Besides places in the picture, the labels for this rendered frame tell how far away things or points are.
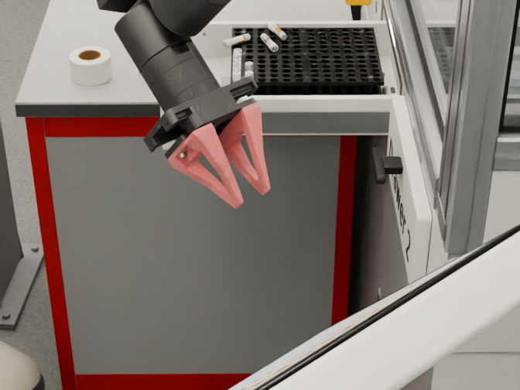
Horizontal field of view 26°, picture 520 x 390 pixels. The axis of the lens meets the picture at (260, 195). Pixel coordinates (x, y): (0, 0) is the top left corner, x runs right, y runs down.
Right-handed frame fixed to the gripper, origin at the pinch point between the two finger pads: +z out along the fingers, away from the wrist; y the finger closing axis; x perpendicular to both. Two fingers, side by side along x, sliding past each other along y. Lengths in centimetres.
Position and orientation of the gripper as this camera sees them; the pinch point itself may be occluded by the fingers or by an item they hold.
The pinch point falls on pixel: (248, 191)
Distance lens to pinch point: 102.7
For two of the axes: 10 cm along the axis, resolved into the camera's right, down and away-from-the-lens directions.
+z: 5.2, 8.4, -1.3
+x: -4.2, 3.9, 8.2
